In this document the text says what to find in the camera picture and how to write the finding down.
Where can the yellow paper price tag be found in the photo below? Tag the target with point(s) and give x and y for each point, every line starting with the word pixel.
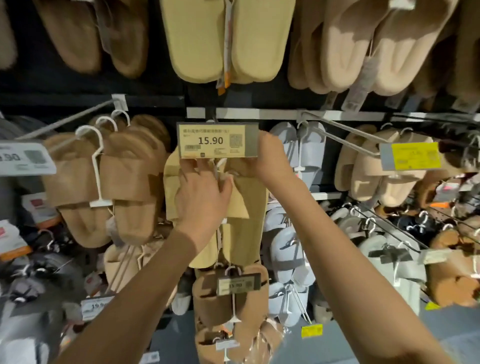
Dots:
pixel 414 155

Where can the person's right hand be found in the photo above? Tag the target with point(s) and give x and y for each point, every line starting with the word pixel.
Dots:
pixel 270 161

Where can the yellow slippers pair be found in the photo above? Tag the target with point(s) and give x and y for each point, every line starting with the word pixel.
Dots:
pixel 243 225

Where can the person's right forearm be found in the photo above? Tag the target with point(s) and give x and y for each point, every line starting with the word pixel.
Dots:
pixel 356 285

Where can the beige electronic price label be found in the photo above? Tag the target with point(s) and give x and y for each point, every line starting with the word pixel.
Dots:
pixel 238 285
pixel 217 140

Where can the brown slippers pair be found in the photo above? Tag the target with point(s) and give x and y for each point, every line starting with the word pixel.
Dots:
pixel 75 180

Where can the wall display of slippers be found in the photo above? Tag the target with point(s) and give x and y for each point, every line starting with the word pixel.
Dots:
pixel 37 90

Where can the rows of slippers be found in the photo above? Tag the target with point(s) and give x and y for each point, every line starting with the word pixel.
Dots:
pixel 337 45

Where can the person's left hand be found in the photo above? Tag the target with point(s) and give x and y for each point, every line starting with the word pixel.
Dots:
pixel 202 198

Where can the person's left forearm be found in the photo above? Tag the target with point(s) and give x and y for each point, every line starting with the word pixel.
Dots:
pixel 127 311

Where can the grey electronic price label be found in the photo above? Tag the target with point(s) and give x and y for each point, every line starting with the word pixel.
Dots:
pixel 22 157

